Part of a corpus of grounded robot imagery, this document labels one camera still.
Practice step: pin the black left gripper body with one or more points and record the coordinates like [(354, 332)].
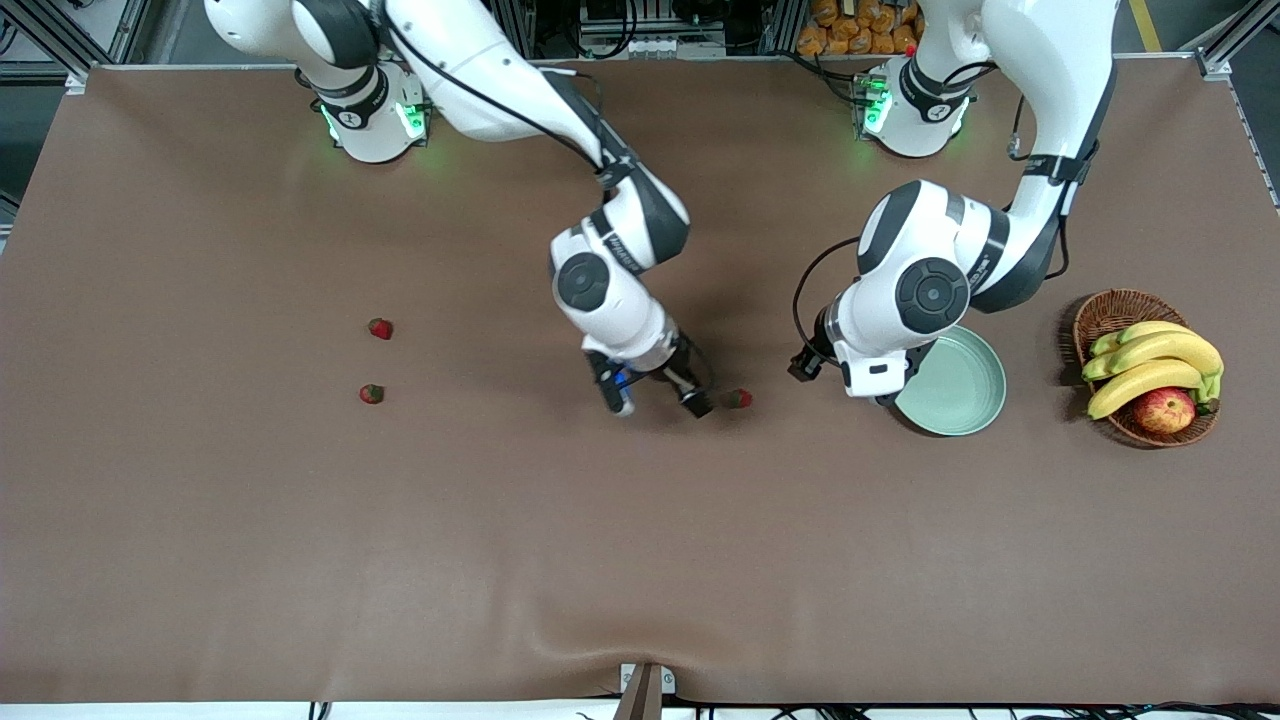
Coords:
[(811, 357)]

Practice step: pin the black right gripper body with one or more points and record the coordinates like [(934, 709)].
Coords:
[(680, 373)]

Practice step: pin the small red toy strawberry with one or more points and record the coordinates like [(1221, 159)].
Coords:
[(380, 328), (739, 399), (371, 394)]

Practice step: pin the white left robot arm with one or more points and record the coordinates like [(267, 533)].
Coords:
[(930, 295)]

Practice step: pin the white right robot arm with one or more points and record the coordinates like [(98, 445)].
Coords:
[(480, 80)]

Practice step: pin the pale green round plate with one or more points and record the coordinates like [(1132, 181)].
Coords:
[(960, 390)]

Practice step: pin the large brown table mat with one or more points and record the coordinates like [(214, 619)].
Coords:
[(600, 500)]

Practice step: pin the brown wicker basket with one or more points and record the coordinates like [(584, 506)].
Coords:
[(1110, 310)]

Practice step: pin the long yellow banana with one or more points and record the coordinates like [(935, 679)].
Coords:
[(1140, 380), (1170, 345)]

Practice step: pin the small greenish yellow banana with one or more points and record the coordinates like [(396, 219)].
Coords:
[(1140, 330)]

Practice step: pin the white connector strip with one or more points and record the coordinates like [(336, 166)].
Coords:
[(650, 46)]

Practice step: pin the pile of orange bread rolls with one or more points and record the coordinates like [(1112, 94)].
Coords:
[(850, 30)]

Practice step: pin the red yellow apple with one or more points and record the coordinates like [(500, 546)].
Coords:
[(1165, 410)]

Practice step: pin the black electronics box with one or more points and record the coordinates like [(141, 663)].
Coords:
[(605, 10)]

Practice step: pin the grey bracket with brown bar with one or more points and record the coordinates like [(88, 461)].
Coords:
[(640, 700)]

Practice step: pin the aluminium frame profile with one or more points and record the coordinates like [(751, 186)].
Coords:
[(1240, 35), (785, 25), (128, 30), (525, 30)]

